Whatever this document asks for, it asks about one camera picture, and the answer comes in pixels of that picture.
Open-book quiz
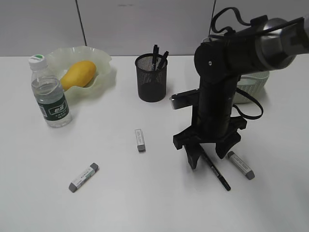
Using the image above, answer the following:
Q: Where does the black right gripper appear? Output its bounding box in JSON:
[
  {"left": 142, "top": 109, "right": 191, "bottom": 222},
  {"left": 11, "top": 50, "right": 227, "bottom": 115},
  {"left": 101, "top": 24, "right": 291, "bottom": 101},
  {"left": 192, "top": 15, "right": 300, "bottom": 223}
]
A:
[{"left": 173, "top": 74, "right": 247, "bottom": 170}]

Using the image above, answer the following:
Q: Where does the black marker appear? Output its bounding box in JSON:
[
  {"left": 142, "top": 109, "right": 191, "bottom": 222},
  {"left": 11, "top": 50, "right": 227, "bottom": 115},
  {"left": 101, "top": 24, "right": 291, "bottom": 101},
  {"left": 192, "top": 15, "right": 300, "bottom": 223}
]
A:
[
  {"left": 157, "top": 51, "right": 169, "bottom": 70},
  {"left": 200, "top": 146, "right": 231, "bottom": 191},
  {"left": 151, "top": 44, "right": 159, "bottom": 71}
]

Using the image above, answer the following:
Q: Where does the white eraser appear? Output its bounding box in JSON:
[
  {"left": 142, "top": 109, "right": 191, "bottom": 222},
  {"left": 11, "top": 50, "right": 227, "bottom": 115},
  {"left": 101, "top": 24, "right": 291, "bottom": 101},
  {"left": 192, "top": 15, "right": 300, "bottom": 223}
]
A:
[
  {"left": 227, "top": 151, "right": 255, "bottom": 180},
  {"left": 69, "top": 163, "right": 99, "bottom": 193},
  {"left": 135, "top": 129, "right": 146, "bottom": 152}
]

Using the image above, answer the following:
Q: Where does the yellow mango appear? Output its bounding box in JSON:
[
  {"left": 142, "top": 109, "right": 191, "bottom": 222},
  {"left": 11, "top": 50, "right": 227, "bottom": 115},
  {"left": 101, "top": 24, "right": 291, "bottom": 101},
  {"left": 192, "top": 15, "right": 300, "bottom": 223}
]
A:
[{"left": 60, "top": 60, "right": 96, "bottom": 91}]

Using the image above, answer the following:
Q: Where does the clear water bottle green label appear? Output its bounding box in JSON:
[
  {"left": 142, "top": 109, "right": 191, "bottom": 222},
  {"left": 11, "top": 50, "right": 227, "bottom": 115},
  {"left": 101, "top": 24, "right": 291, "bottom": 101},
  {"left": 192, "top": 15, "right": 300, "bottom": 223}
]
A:
[{"left": 28, "top": 55, "right": 72, "bottom": 128}]

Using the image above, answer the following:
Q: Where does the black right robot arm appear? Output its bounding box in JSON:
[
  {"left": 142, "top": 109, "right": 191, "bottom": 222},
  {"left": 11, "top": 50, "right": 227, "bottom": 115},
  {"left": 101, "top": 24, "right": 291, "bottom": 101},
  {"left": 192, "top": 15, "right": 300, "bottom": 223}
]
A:
[{"left": 170, "top": 15, "right": 309, "bottom": 169}]

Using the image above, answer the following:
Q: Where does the pale green plastic basket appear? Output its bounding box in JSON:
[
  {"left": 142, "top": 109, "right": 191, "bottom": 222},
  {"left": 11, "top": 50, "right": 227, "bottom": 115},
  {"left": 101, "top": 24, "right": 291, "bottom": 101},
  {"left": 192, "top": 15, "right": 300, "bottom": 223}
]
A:
[{"left": 237, "top": 71, "right": 270, "bottom": 99}]

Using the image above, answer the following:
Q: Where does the black mesh pen holder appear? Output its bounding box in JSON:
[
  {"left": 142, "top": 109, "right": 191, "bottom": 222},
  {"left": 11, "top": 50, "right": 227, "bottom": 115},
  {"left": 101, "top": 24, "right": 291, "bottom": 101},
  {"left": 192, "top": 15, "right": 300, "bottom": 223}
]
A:
[{"left": 135, "top": 53, "right": 168, "bottom": 102}]

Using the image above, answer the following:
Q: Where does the translucent green wavy plate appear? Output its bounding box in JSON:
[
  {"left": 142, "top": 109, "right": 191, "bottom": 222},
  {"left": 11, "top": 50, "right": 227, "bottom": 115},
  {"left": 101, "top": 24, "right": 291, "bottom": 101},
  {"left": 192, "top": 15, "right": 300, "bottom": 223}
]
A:
[{"left": 45, "top": 46, "right": 112, "bottom": 100}]

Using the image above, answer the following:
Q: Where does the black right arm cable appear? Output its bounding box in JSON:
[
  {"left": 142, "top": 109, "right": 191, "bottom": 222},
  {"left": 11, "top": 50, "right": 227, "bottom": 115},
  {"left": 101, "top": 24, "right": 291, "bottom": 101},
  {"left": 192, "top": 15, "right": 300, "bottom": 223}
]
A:
[{"left": 209, "top": 7, "right": 278, "bottom": 120}]

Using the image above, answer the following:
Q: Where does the black wall cable right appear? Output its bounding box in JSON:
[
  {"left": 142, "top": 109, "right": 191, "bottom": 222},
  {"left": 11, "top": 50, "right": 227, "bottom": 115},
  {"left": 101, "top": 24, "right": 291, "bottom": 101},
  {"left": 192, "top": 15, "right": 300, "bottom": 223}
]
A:
[{"left": 208, "top": 0, "right": 216, "bottom": 37}]

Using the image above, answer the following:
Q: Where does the black wall cable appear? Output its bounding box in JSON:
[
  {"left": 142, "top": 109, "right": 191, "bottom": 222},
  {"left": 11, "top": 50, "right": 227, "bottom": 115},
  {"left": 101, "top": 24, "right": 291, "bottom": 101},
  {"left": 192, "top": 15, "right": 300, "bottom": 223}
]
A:
[
  {"left": 208, "top": 0, "right": 216, "bottom": 37},
  {"left": 75, "top": 0, "right": 88, "bottom": 47}
]

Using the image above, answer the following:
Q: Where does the black wall cable left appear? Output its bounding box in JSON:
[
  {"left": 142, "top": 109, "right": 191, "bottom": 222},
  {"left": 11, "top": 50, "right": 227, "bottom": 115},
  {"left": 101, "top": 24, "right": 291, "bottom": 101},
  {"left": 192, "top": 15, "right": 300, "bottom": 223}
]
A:
[{"left": 75, "top": 0, "right": 88, "bottom": 47}]

